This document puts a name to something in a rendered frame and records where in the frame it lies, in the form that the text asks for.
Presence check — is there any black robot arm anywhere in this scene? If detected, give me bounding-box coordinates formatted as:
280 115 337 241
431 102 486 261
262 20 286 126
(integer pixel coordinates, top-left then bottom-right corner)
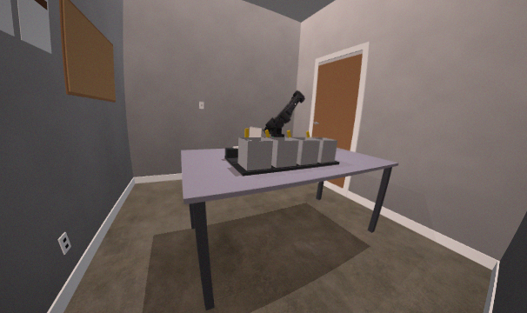
263 90 305 134

